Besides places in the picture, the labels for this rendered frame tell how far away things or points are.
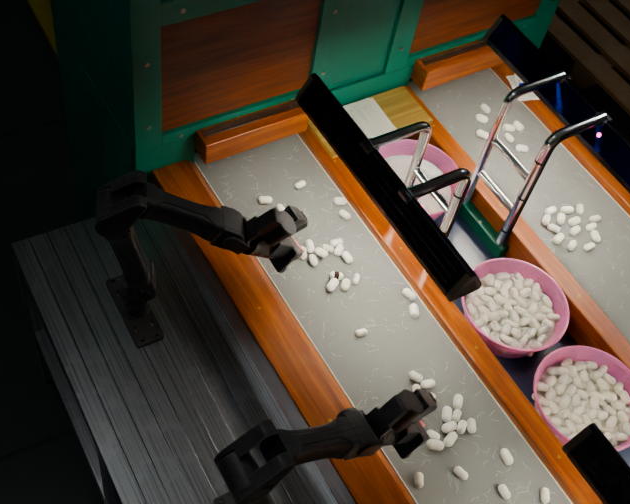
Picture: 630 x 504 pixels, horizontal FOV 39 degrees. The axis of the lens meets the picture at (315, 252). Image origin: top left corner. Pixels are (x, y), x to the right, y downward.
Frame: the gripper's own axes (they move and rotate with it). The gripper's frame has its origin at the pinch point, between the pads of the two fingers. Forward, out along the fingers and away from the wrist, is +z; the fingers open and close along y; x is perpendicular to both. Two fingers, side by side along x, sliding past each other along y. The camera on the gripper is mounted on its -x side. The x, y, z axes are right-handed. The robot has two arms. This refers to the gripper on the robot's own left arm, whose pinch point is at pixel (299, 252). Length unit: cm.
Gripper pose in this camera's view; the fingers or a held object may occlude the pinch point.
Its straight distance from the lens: 206.9
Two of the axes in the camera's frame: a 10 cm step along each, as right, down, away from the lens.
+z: 5.6, 1.2, 8.2
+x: -6.5, 6.7, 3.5
